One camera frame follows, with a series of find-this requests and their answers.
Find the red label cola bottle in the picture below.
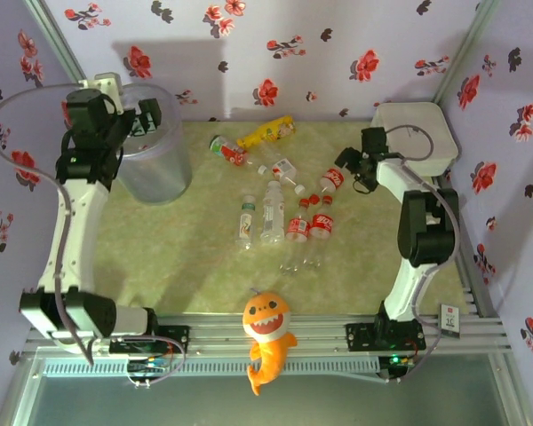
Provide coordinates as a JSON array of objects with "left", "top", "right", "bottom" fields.
[
  {"left": 308, "top": 166, "right": 346, "bottom": 205},
  {"left": 302, "top": 194, "right": 338, "bottom": 272},
  {"left": 278, "top": 198, "right": 312, "bottom": 277}
]

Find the clear plastic bin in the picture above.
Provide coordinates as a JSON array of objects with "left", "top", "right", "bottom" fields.
[{"left": 115, "top": 83, "right": 195, "bottom": 206}]

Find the clear bottle white red label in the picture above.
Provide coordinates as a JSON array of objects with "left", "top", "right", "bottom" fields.
[{"left": 253, "top": 144, "right": 306, "bottom": 195}]

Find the yellow plastic bottle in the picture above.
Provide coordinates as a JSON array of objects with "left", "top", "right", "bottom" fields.
[{"left": 235, "top": 115, "right": 297, "bottom": 151}]

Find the red green label bottle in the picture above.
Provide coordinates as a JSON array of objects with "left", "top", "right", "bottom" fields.
[{"left": 209, "top": 135, "right": 252, "bottom": 168}]

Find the milky white drink bottle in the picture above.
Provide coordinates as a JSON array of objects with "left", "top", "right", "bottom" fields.
[{"left": 259, "top": 179, "right": 287, "bottom": 246}]

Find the clear bottle green label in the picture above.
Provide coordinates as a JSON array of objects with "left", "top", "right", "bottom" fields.
[{"left": 234, "top": 193, "right": 257, "bottom": 250}]

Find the white lidded box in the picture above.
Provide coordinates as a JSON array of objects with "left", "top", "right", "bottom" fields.
[{"left": 369, "top": 101, "right": 461, "bottom": 178}]

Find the orange shark plush toy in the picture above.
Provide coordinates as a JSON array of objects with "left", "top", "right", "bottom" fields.
[{"left": 241, "top": 287, "right": 299, "bottom": 397}]

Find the small printed card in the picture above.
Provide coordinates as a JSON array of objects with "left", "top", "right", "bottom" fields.
[{"left": 439, "top": 303, "right": 462, "bottom": 341}]

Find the grey right arm cable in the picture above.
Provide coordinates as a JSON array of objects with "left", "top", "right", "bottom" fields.
[{"left": 381, "top": 123, "right": 463, "bottom": 383}]

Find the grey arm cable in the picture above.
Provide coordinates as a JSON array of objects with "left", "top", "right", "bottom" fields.
[
  {"left": 381, "top": 123, "right": 463, "bottom": 383},
  {"left": 0, "top": 83, "right": 94, "bottom": 367}
]

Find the aluminium corner post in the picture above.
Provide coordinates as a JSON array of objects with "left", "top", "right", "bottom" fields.
[
  {"left": 21, "top": 0, "right": 99, "bottom": 92},
  {"left": 431, "top": 0, "right": 503, "bottom": 106}
]

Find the aluminium side rail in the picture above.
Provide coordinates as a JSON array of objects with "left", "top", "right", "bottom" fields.
[{"left": 434, "top": 170, "right": 503, "bottom": 319}]

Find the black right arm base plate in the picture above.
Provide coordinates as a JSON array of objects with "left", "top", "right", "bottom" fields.
[{"left": 345, "top": 321, "right": 426, "bottom": 352}]

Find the aluminium frame rail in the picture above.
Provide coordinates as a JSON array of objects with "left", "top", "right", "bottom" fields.
[{"left": 24, "top": 312, "right": 514, "bottom": 356}]

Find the grey left arm cable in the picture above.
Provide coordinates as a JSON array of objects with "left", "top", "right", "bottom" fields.
[{"left": 0, "top": 83, "right": 94, "bottom": 367}]

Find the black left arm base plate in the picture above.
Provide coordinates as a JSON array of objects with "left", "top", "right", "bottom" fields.
[{"left": 108, "top": 325, "right": 191, "bottom": 356}]

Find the slotted grey cable duct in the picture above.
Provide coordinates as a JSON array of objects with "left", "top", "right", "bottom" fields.
[{"left": 42, "top": 357, "right": 381, "bottom": 378}]

